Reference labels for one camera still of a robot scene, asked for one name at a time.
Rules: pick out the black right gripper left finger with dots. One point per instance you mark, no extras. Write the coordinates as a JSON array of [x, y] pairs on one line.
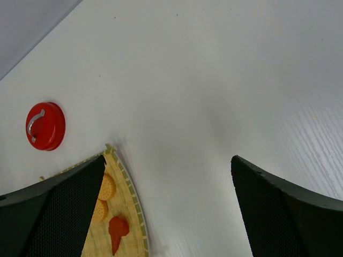
[[52, 217]]

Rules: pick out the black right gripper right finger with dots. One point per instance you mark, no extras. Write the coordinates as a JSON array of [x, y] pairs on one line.
[[284, 219]]

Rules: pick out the round yellow biscuit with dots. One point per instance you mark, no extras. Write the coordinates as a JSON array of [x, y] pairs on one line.
[[100, 211], [107, 189]]

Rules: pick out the red chicken wing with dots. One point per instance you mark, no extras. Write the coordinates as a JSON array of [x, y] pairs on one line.
[[118, 228]]

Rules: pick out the red round lid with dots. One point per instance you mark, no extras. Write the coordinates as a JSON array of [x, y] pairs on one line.
[[45, 126]]

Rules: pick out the woven bamboo mat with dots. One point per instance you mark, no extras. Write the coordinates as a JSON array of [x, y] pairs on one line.
[[126, 204]]

